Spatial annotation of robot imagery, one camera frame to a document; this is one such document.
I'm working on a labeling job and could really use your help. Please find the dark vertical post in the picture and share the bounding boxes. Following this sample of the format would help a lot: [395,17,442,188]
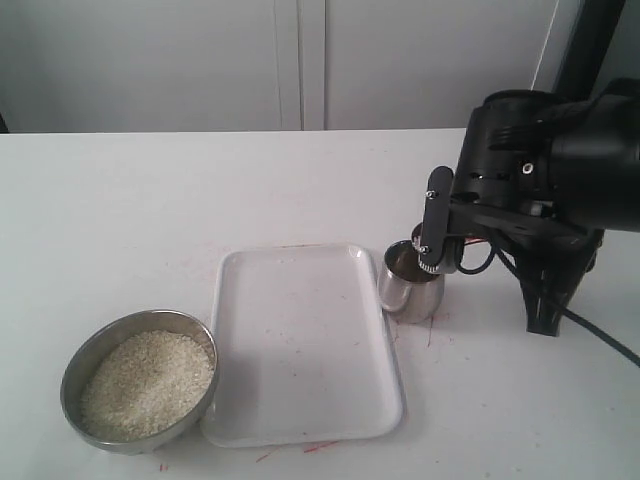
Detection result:
[553,0,639,100]

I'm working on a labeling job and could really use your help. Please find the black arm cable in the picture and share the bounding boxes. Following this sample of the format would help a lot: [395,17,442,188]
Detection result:
[457,239,640,366]

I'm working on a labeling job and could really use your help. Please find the brown wooden spoon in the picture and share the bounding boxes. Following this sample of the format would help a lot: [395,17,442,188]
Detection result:
[410,223,423,252]

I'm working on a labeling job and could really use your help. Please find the small steel cup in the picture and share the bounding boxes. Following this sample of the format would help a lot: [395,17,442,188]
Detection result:
[377,240,445,324]

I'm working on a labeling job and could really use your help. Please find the white rice pile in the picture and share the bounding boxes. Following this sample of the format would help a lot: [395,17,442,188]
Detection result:
[80,330,214,442]

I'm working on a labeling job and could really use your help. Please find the white cabinet doors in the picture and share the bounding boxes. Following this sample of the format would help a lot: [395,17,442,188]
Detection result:
[1,1,580,133]

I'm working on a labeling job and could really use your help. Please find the steel rice bowl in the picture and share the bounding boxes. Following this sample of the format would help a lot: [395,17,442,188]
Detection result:
[60,310,219,454]

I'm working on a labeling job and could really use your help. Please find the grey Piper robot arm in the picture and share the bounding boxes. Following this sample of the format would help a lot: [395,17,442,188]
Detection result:
[449,79,639,336]

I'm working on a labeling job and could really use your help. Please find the white plastic tray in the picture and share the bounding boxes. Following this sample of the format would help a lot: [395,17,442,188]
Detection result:
[201,244,404,448]

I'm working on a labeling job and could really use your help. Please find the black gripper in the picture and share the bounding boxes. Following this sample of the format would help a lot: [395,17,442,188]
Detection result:
[447,192,605,337]

